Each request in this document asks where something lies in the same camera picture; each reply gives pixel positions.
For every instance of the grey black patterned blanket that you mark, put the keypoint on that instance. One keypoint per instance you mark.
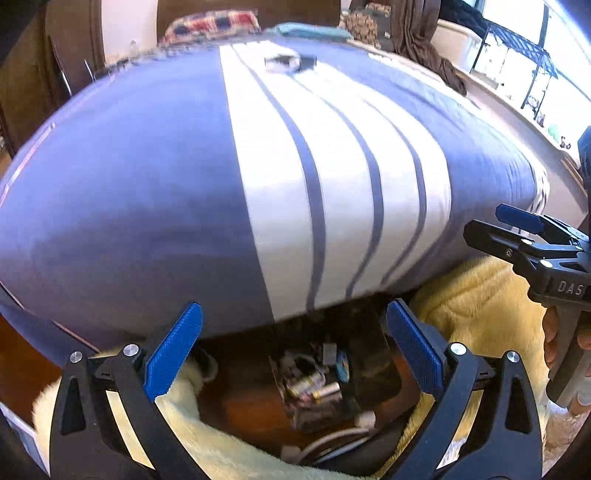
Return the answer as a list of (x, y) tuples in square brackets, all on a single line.
[(152, 57)]

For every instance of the blue white striped bedsheet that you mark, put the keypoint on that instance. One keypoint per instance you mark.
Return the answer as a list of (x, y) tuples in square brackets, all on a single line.
[(115, 184)]

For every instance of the dark wooden wardrobe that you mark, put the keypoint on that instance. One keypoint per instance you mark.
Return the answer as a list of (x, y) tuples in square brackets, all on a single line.
[(37, 60)]

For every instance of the person's right hand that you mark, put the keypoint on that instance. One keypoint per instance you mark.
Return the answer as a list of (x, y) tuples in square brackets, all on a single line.
[(551, 341)]

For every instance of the yellow fluffy blanket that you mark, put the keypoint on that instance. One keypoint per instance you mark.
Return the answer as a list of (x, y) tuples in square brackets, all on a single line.
[(485, 300)]

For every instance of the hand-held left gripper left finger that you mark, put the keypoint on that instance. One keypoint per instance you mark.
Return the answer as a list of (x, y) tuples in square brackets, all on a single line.
[(173, 350)]

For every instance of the green plant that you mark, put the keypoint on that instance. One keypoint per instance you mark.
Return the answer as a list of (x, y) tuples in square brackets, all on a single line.
[(556, 133)]

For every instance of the metal chair frame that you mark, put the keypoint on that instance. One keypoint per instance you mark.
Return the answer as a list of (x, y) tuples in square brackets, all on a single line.
[(62, 69)]

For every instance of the teal pillow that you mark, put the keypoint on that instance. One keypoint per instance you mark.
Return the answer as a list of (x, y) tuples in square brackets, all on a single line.
[(309, 32)]

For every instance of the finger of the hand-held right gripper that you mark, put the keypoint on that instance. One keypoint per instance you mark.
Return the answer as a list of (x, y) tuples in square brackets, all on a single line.
[(498, 240), (519, 218)]

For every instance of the brown patterned bag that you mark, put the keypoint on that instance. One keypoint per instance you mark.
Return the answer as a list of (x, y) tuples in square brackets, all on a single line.
[(364, 25)]

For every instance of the brown curtain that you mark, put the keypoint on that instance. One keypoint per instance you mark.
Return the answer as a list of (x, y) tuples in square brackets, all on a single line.
[(420, 37)]

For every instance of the plaid pillow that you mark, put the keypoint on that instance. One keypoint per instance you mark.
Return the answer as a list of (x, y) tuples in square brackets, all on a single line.
[(207, 27)]

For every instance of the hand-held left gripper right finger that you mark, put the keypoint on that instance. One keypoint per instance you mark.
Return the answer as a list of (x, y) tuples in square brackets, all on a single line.
[(415, 350)]

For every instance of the clear plastic box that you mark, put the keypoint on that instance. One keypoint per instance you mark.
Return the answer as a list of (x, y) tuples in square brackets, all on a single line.
[(304, 406)]

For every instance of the black metal rack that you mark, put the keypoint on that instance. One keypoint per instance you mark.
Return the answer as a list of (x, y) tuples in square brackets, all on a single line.
[(535, 50)]

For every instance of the dark wooden headboard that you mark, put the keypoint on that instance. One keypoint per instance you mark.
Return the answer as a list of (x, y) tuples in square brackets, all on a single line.
[(286, 14)]

